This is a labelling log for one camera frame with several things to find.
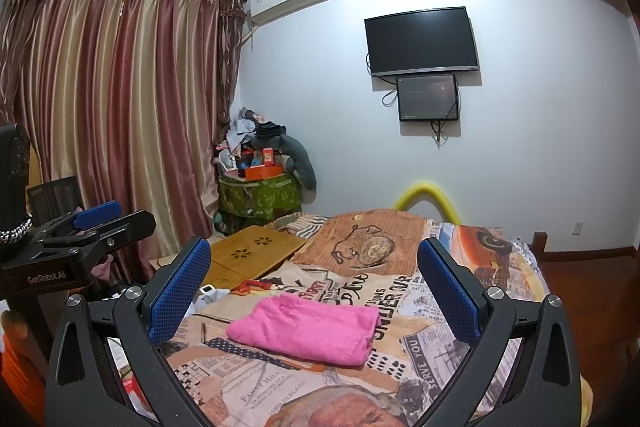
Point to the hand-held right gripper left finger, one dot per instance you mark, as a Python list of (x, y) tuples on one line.
[(175, 292)]

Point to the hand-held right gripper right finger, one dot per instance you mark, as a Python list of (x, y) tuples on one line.
[(450, 287)]

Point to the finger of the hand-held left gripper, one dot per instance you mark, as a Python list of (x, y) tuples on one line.
[(97, 214), (130, 224)]

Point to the pink knit cardigan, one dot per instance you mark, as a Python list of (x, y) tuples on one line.
[(305, 327)]

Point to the pile of clothes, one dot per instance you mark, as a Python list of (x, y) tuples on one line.
[(245, 132)]

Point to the small white device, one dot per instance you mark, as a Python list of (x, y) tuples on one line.
[(207, 293)]

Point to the bamboo lap table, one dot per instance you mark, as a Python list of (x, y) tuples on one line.
[(255, 252)]

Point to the dark wooden bedpost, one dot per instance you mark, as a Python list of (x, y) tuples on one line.
[(540, 242)]

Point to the yellow foam tube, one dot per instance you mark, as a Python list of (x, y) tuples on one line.
[(425, 189)]

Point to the person's orange clothing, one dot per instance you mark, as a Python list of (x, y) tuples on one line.
[(11, 364)]

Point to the striped red beige curtain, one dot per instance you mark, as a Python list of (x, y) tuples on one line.
[(125, 107)]

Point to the green fabric storage box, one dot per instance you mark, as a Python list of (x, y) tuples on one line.
[(260, 199)]

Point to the striped pillow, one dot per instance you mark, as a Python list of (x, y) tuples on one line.
[(300, 227)]

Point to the newspaper print bed blanket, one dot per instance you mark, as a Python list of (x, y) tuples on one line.
[(350, 387)]

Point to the orange box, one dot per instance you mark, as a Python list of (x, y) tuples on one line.
[(262, 173)]

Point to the small red box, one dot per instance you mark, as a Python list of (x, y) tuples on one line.
[(269, 156)]

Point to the white wall socket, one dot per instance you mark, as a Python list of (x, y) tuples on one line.
[(577, 227)]

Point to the small black wall monitor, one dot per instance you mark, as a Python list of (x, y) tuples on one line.
[(427, 99)]

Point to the black wall television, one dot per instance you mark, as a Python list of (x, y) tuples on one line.
[(422, 39)]

